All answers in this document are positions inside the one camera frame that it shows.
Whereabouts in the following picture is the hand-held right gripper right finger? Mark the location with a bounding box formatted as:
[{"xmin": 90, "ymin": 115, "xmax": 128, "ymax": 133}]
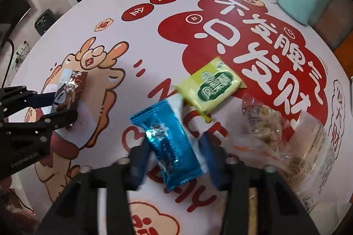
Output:
[{"xmin": 199, "ymin": 136, "xmax": 322, "ymax": 235}]

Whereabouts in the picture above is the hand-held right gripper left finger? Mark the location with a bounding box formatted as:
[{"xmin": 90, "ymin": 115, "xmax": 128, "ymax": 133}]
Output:
[{"xmin": 36, "ymin": 138, "xmax": 151, "ymax": 235}]

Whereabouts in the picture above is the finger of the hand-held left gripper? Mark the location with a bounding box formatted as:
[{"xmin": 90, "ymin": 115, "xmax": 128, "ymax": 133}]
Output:
[
  {"xmin": 0, "ymin": 86, "xmax": 60, "ymax": 117},
  {"xmin": 6, "ymin": 109, "xmax": 79, "ymax": 134}
]

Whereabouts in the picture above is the brown chocolate snack packet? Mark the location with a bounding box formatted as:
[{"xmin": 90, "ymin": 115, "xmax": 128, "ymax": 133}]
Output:
[{"xmin": 51, "ymin": 71, "xmax": 89, "ymax": 131}]

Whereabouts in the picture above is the blue foil snack packet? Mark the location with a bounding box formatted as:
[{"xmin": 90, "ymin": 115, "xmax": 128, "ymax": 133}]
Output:
[{"xmin": 130, "ymin": 94, "xmax": 210, "ymax": 193}]

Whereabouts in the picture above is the clear packet of mixed nuts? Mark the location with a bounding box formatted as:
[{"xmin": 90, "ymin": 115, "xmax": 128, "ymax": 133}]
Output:
[{"xmin": 238, "ymin": 96, "xmax": 284, "ymax": 153}]

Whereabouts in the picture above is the small green snack packet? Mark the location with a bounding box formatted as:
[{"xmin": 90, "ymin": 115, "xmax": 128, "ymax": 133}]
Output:
[{"xmin": 176, "ymin": 56, "xmax": 243, "ymax": 117}]

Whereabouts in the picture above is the clear packet with grey label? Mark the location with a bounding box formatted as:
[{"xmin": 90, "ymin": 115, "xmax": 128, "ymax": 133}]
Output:
[{"xmin": 232, "ymin": 111, "xmax": 335, "ymax": 213}]

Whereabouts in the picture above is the pink printed tablecloth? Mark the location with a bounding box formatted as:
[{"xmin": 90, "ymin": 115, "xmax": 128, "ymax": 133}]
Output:
[{"xmin": 6, "ymin": 0, "xmax": 353, "ymax": 235}]

